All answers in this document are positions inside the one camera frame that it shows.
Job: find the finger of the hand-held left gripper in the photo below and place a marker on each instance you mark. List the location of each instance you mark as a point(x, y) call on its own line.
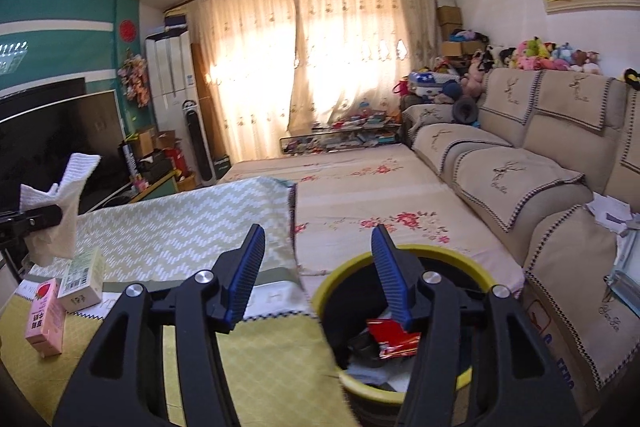
point(35, 217)

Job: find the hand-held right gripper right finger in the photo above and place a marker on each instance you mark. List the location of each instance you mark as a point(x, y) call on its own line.
point(392, 277)

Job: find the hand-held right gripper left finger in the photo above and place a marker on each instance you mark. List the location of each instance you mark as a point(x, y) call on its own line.
point(245, 272)

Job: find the yellow rim trash bin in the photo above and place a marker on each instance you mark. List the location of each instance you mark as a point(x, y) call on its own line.
point(350, 277)

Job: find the red snack packet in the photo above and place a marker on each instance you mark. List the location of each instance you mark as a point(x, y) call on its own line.
point(390, 337)

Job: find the black flat television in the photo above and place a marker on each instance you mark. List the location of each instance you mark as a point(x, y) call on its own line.
point(55, 152)

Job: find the cream cardboard box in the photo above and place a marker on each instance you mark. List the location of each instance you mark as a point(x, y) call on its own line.
point(82, 279)

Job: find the floral bed sheet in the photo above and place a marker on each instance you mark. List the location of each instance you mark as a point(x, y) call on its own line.
point(375, 192)

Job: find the pink milk carton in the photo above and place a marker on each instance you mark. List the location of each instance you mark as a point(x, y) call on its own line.
point(45, 317)

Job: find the red fire extinguisher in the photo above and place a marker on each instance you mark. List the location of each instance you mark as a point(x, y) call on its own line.
point(179, 162)

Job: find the black tower fan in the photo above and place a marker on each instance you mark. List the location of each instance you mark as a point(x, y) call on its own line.
point(197, 142)

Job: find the glass coffee table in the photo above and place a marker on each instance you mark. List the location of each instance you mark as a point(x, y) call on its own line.
point(340, 137)

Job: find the artificial flower bunch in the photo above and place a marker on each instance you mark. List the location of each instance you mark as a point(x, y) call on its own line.
point(134, 79)

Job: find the beige sofa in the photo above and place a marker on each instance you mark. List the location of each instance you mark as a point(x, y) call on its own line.
point(525, 167)

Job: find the white standing air conditioner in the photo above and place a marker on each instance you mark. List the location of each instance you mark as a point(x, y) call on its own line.
point(170, 77)

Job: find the cream curtains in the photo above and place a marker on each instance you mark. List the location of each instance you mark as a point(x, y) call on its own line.
point(310, 57)

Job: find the loose papers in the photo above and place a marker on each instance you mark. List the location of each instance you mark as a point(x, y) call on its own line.
point(612, 212)

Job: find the stacked cardboard boxes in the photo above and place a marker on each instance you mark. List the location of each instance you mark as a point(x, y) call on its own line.
point(449, 27)

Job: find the pile of plush toys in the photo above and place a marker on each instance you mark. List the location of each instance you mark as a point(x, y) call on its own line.
point(545, 54)

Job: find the black wall panel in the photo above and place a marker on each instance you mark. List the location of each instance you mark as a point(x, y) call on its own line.
point(40, 89)

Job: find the red round wall ornament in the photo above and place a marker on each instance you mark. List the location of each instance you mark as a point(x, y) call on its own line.
point(128, 30)

